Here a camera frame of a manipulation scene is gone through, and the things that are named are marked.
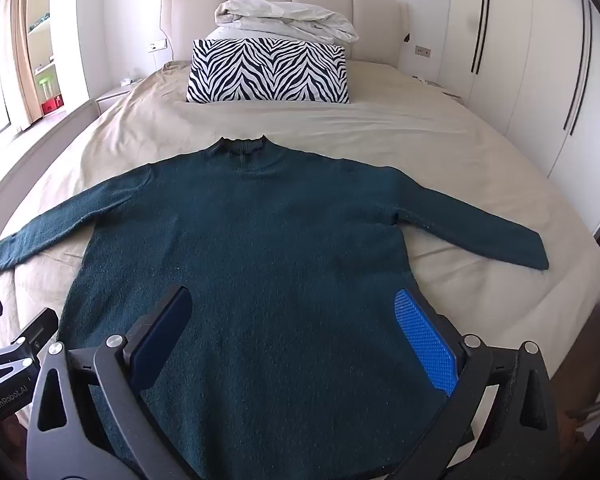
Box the beige curtain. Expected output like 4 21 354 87
0 0 37 132

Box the white wardrobe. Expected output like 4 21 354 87
442 0 600 233

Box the white wall shelf unit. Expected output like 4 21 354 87
27 0 63 113

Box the beige padded headboard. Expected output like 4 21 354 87
160 0 410 68

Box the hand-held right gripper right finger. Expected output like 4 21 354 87
392 288 564 480

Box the black wardrobe handle pair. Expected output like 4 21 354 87
563 0 594 136
471 0 492 74

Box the white nightstand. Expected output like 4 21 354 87
96 85 142 114

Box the zebra print pillow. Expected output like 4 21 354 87
186 38 351 105

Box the dark teal knit sweater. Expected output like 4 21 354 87
0 135 551 480

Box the white crumpled pillow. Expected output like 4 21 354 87
215 0 361 45

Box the beige bed sheet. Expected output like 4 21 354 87
0 59 600 480

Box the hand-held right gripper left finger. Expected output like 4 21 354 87
26 286 201 480

